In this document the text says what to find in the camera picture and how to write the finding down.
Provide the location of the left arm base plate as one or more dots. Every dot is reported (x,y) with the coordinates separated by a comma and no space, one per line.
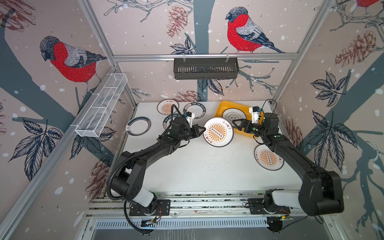
(155,208)

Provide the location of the green lettered plate middle left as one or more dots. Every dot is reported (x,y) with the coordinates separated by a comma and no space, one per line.
(167,120)

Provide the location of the green rimmed plate far left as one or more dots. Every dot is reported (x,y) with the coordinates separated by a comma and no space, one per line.
(138,126)

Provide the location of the green lettered plate back centre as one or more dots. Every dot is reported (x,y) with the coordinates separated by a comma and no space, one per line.
(195,108)

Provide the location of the black hanging wire basket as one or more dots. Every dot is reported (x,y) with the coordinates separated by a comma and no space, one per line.
(206,68)

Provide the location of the orange sunburst plate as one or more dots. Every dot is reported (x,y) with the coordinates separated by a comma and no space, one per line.
(164,107)
(268,159)
(219,132)

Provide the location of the horizontal aluminium frame bar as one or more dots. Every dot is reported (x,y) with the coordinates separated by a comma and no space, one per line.
(156,58)

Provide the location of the green lettered plate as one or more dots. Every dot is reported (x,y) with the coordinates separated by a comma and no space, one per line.
(195,108)
(167,120)

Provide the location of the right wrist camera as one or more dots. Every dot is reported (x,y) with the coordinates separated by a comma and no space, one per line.
(255,113)

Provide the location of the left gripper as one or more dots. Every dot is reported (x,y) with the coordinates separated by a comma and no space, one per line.
(195,132)

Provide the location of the white flower plate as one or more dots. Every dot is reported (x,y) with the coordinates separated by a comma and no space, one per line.
(233,114)

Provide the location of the yellow plastic bin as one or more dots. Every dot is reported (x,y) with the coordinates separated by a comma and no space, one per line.
(224,105)

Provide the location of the white mesh wire shelf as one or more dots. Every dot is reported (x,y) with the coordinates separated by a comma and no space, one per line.
(99,112)

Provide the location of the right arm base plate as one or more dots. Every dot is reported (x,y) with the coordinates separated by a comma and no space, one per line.
(260,206)

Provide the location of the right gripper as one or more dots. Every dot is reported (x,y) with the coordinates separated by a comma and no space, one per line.
(243,121)

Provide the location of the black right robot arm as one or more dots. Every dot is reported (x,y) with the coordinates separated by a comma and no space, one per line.
(321,191)

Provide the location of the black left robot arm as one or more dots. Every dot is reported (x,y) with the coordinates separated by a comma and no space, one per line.
(126,178)

